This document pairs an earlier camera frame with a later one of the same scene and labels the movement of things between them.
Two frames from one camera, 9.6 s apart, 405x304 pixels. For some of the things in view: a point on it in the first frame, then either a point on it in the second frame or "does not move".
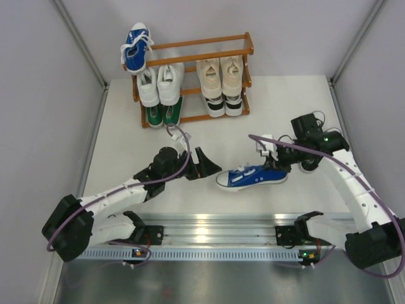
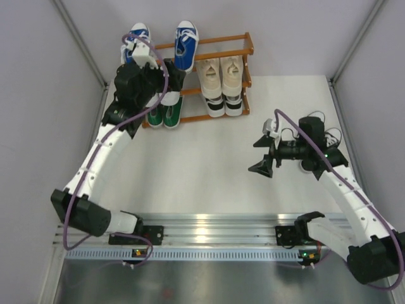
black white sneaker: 233,105 does not move
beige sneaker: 209,74 does not move
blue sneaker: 243,177 -> 186,37
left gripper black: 205,168 -> 176,77
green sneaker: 172,114 does not move
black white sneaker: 216,106 does not move
